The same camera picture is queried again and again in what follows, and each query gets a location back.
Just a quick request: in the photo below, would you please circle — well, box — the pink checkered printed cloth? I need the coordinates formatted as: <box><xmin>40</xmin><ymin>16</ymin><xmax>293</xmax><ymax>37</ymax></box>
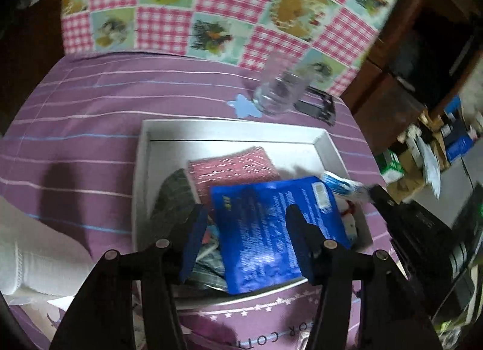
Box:
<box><xmin>60</xmin><ymin>0</ymin><xmax>413</xmax><ymax>97</ymax></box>

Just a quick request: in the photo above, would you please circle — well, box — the white paper towel roll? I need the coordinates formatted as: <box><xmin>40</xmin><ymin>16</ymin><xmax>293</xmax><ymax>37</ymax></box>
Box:
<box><xmin>0</xmin><ymin>195</ymin><xmax>95</xmax><ymax>303</ymax></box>

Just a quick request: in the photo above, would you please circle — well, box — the brown cardboard box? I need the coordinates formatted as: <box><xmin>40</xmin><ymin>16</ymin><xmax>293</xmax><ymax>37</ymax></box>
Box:
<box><xmin>389</xmin><ymin>173</ymin><xmax>428</xmax><ymax>204</ymax></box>

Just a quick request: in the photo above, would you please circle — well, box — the grey plaid cloth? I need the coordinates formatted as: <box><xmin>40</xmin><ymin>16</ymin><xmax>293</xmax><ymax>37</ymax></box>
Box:
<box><xmin>151</xmin><ymin>168</ymin><xmax>229</xmax><ymax>291</ymax></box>

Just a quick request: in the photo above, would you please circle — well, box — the blue white striped packet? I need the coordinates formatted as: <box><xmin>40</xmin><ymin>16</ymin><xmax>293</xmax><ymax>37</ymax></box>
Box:
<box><xmin>321</xmin><ymin>171</ymin><xmax>369</xmax><ymax>204</ymax></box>

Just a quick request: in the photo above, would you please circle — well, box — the light blue paper shape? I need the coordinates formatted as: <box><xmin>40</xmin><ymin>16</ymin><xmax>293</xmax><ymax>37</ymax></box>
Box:
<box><xmin>227</xmin><ymin>94</ymin><xmax>264</xmax><ymax>119</ymax></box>

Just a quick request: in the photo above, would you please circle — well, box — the purple striped tablecloth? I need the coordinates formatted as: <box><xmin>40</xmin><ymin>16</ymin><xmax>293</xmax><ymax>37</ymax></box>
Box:
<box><xmin>0</xmin><ymin>52</ymin><xmax>397</xmax><ymax>350</ymax></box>

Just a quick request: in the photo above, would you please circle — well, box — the brown wooden cabinet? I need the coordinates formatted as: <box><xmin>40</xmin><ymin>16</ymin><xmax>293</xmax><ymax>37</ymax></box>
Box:
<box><xmin>341</xmin><ymin>0</ymin><xmax>483</xmax><ymax>155</ymax></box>

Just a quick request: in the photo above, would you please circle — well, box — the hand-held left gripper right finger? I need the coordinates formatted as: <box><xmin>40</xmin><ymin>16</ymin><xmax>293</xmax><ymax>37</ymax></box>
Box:
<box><xmin>285</xmin><ymin>204</ymin><xmax>442</xmax><ymax>350</ymax></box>

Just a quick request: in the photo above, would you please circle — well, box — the red knitted cloth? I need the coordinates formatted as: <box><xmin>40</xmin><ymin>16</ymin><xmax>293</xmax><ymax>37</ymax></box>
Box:
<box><xmin>187</xmin><ymin>146</ymin><xmax>282</xmax><ymax>200</ymax></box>

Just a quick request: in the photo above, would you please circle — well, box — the blue packet with white label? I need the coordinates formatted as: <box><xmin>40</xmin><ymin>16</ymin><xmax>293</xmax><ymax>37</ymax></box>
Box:
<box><xmin>210</xmin><ymin>176</ymin><xmax>352</xmax><ymax>295</ymax></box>

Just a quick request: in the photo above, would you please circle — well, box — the white plastic bag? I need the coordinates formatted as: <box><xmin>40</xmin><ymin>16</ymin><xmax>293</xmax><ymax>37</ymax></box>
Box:
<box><xmin>415</xmin><ymin>135</ymin><xmax>443</xmax><ymax>200</ymax></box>

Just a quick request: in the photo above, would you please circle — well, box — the clear glass cup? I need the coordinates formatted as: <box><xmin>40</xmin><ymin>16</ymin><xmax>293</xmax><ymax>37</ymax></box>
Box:
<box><xmin>253</xmin><ymin>54</ymin><xmax>315</xmax><ymax>116</ymax></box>

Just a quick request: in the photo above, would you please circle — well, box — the white shallow box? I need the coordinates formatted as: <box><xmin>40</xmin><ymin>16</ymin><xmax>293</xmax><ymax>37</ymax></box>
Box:
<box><xmin>131</xmin><ymin>119</ymin><xmax>374</xmax><ymax>311</ymax></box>

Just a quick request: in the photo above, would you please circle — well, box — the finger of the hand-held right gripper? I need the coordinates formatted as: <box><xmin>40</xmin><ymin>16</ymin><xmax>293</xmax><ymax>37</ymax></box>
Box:
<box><xmin>368</xmin><ymin>184</ymin><xmax>402</xmax><ymax>224</ymax></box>

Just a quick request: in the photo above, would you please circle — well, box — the green white carton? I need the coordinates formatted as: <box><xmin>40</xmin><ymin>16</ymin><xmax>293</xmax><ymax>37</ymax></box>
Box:
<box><xmin>379</xmin><ymin>150</ymin><xmax>407</xmax><ymax>185</ymax></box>

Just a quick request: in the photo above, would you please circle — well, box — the blue box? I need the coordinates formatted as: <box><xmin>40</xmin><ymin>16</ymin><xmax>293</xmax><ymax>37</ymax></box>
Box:
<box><xmin>443</xmin><ymin>95</ymin><xmax>477</xmax><ymax>163</ymax></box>

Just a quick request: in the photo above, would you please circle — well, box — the white plush dog toy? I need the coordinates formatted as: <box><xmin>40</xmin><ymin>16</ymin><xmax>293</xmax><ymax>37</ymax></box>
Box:
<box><xmin>336</xmin><ymin>195</ymin><xmax>360</xmax><ymax>246</ymax></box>

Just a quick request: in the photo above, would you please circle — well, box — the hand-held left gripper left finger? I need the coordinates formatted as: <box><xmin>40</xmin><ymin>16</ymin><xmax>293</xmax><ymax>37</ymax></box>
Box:
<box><xmin>49</xmin><ymin>203</ymin><xmax>209</xmax><ymax>350</ymax></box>

